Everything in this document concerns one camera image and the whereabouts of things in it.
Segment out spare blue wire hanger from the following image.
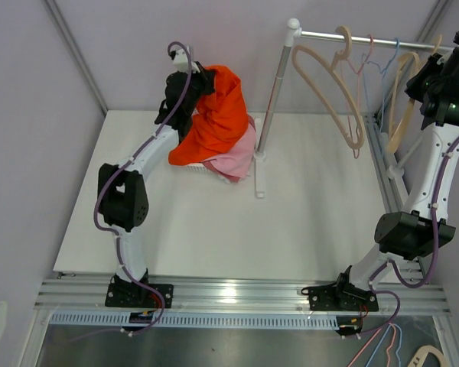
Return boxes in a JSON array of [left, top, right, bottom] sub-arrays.
[[348, 323, 403, 366]]

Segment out spare beige hanger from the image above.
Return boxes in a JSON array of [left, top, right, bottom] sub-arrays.
[[407, 345, 450, 367]]

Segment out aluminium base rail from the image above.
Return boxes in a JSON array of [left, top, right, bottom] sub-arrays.
[[34, 273, 451, 316]]

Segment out spare pink wire hanger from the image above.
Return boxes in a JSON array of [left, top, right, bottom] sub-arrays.
[[346, 321, 397, 367]]

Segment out orange t shirt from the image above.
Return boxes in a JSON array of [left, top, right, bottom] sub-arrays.
[[168, 65, 249, 166]]

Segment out beige plastic hanger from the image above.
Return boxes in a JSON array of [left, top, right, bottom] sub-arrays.
[[291, 25, 365, 151]]

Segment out white plastic basket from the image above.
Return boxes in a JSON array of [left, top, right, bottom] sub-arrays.
[[185, 163, 213, 174]]

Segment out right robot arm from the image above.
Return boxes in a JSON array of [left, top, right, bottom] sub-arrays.
[[333, 45, 459, 310]]

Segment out dark pink t shirt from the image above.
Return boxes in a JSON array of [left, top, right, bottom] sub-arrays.
[[202, 159, 249, 184]]

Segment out light pink tank top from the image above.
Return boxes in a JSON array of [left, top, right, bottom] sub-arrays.
[[208, 115, 256, 168]]

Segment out metal clothes rack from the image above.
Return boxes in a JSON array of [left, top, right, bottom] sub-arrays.
[[252, 17, 456, 199]]

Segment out white slotted cable duct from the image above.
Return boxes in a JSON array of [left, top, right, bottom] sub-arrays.
[[50, 310, 339, 330]]

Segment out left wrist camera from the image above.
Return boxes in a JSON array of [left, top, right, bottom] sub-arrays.
[[169, 48, 198, 73]]

